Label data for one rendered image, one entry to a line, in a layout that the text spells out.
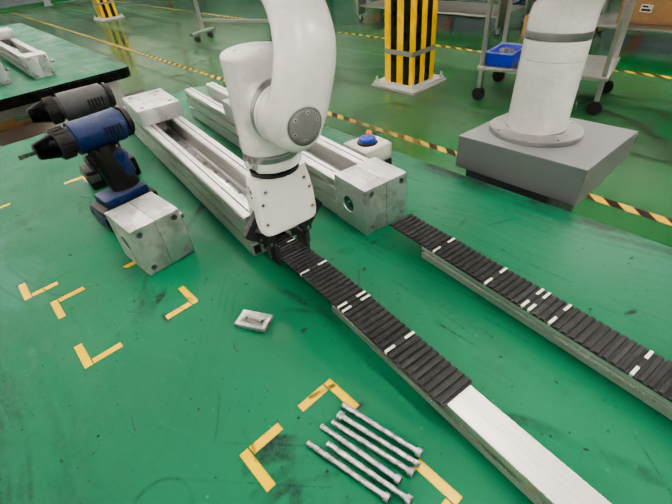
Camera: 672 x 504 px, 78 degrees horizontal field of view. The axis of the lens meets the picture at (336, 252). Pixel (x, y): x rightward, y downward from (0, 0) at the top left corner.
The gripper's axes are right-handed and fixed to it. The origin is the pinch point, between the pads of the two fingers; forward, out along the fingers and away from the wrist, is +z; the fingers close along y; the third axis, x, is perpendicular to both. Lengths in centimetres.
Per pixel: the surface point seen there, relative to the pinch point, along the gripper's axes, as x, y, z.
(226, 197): 13.6, -4.1, -5.4
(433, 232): -14.2, 20.5, -0.2
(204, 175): 24.9, -3.8, -5.4
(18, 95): 170, -29, 4
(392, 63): 237, 244, 60
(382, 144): 13.8, 33.8, -3.0
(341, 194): 3.3, 14.1, -2.8
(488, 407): -40.2, 1.2, 0.1
